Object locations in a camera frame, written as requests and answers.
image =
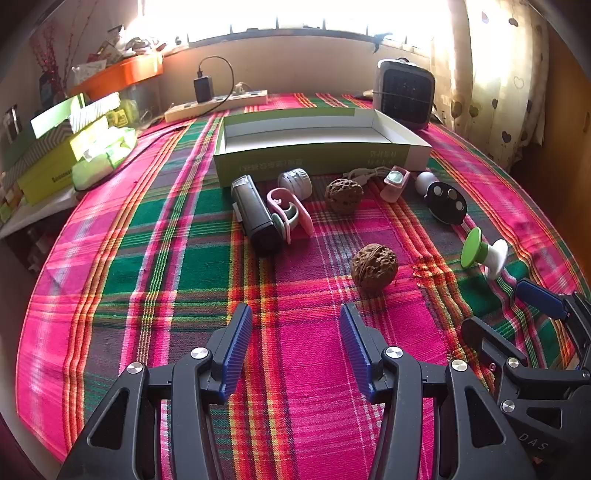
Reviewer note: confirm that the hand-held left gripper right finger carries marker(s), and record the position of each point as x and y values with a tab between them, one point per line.
355	350

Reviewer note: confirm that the green and white spool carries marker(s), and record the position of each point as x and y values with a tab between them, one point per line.
475	247

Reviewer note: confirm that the red berry branches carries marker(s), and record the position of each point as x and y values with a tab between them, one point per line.
62	74

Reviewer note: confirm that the small yellow-green packets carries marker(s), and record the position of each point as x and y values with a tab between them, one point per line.
122	113

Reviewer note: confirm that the pink case with green insert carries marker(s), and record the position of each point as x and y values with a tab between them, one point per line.
395	182

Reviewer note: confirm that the heart print curtain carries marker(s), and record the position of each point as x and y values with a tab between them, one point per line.
498	92

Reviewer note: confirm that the green flat box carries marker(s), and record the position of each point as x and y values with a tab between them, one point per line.
55	117

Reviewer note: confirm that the black window latch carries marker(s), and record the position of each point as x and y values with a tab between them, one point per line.
381	41

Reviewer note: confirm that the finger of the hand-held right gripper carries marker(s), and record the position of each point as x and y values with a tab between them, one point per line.
485	334
540	297

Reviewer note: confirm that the green white cardboard box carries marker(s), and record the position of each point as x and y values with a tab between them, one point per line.
323	159

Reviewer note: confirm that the black rectangular gadget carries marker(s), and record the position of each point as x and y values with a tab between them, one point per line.
256	212

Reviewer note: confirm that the black charger plug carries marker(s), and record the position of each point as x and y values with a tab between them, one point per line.
203	90

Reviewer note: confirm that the cream power strip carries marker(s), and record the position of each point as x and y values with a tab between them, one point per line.
194	110

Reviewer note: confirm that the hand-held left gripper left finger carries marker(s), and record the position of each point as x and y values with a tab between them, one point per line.
235	350

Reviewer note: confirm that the green tissue pack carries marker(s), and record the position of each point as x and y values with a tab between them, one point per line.
106	157

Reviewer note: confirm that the white plug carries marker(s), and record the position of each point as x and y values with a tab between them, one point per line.
240	89

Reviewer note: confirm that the pile of small packets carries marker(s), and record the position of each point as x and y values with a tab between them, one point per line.
111	50

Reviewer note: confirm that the white mushroom-shaped knob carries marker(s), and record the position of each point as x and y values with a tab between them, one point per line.
424	182

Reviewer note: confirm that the grey portable heater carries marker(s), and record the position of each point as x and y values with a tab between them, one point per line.
406	97

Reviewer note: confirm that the yellow-green box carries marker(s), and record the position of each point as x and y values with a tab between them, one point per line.
51	180

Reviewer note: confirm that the orange tray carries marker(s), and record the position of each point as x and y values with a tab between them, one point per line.
129	74

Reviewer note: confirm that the white side table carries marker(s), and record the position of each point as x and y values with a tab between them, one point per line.
27	217

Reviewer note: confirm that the white round gadget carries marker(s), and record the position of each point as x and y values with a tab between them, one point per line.
295	182

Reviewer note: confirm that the grey zigzag patterned box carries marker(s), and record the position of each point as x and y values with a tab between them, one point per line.
92	113

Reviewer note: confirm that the black disc with round holes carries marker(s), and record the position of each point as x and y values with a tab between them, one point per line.
443	212

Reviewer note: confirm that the pink green plaid tablecloth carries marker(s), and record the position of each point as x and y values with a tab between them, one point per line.
184	277

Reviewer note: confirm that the brown walnut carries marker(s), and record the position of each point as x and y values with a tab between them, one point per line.
374	267
344	196

